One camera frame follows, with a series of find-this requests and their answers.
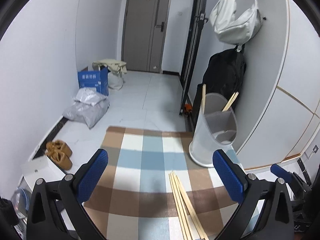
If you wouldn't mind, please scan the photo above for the black metal rack frame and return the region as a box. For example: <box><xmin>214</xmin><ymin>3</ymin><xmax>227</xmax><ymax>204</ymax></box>
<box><xmin>179</xmin><ymin>0</ymin><xmax>208</xmax><ymax>115</ymax></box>

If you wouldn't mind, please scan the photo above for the black hanging backpack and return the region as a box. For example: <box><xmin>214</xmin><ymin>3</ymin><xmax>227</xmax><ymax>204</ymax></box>
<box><xmin>192</xmin><ymin>47</ymin><xmax>246</xmax><ymax>123</ymax></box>

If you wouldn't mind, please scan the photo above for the blue bowl on floor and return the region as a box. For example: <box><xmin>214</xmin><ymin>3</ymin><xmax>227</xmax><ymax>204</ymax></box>
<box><xmin>11</xmin><ymin>188</ymin><xmax>30</xmax><ymax>219</ymax></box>

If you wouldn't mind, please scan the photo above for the grey door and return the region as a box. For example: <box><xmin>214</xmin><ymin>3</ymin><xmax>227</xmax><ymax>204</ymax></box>
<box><xmin>121</xmin><ymin>0</ymin><xmax>171</xmax><ymax>73</ymax></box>

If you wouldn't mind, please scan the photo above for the white plastic parcel bag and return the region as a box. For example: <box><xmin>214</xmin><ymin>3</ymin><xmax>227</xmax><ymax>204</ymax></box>
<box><xmin>73</xmin><ymin>87</ymin><xmax>107</xmax><ymax>106</ymax></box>

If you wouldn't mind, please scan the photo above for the wall power outlet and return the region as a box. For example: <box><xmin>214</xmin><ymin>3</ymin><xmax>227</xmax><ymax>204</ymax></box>
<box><xmin>311</xmin><ymin>145</ymin><xmax>319</xmax><ymax>154</ymax></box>

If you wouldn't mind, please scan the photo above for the brown slipper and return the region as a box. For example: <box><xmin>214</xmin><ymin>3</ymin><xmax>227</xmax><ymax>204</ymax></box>
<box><xmin>46</xmin><ymin>150</ymin><xmax>73</xmax><ymax>170</ymax></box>
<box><xmin>46</xmin><ymin>140</ymin><xmax>72</xmax><ymax>157</ymax></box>

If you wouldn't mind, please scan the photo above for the chopstick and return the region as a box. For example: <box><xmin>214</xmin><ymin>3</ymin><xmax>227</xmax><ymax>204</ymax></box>
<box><xmin>169</xmin><ymin>172</ymin><xmax>188</xmax><ymax>240</ymax></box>
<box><xmin>174</xmin><ymin>173</ymin><xmax>209</xmax><ymax>240</ymax></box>
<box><xmin>222</xmin><ymin>92</ymin><xmax>239</xmax><ymax>112</ymax></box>
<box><xmin>201</xmin><ymin>83</ymin><xmax>206</xmax><ymax>114</ymax></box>
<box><xmin>172</xmin><ymin>172</ymin><xmax>193</xmax><ymax>240</ymax></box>
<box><xmin>183</xmin><ymin>193</ymin><xmax>209</xmax><ymax>240</ymax></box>

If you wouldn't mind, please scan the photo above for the brown slipper near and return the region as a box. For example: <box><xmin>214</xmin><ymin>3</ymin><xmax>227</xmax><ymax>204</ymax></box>
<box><xmin>46</xmin><ymin>150</ymin><xmax>73</xmax><ymax>170</ymax></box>

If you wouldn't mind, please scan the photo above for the checkered plaid mat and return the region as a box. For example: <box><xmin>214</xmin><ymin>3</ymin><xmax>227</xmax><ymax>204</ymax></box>
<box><xmin>84</xmin><ymin>126</ymin><xmax>237</xmax><ymax>239</ymax></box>

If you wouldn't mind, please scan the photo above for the orange small object on floor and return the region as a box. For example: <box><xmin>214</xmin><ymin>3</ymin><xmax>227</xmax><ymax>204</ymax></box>
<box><xmin>183</xmin><ymin>103</ymin><xmax>193</xmax><ymax>115</ymax></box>

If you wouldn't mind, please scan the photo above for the beige cloth bag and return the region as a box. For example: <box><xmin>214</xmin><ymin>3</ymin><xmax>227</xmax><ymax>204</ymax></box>
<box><xmin>92</xmin><ymin>59</ymin><xmax>127</xmax><ymax>90</ymax></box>

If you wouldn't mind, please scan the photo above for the white flat box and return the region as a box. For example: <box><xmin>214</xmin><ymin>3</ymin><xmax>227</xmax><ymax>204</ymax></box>
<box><xmin>21</xmin><ymin>156</ymin><xmax>65</xmax><ymax>190</ymax></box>

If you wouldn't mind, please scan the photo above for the grey plastic parcel bag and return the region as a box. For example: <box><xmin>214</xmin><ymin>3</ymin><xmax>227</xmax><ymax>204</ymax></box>
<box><xmin>62</xmin><ymin>99</ymin><xmax>110</xmax><ymax>129</ymax></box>

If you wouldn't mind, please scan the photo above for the white grey hanging bag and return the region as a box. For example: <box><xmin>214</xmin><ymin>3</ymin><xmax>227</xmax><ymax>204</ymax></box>
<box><xmin>209</xmin><ymin>0</ymin><xmax>263</xmax><ymax>45</ymax></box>

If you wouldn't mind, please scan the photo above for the brown slipper far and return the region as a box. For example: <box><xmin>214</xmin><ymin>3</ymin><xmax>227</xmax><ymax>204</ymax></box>
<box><xmin>46</xmin><ymin>140</ymin><xmax>72</xmax><ymax>157</ymax></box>

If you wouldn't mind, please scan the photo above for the blue cardboard box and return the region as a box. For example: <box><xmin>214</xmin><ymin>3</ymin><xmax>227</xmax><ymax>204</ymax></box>
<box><xmin>78</xmin><ymin>66</ymin><xmax>108</xmax><ymax>96</ymax></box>

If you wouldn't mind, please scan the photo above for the white divided utensil holder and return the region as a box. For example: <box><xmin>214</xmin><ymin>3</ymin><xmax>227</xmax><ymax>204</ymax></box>
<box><xmin>189</xmin><ymin>93</ymin><xmax>238</xmax><ymax>168</ymax></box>

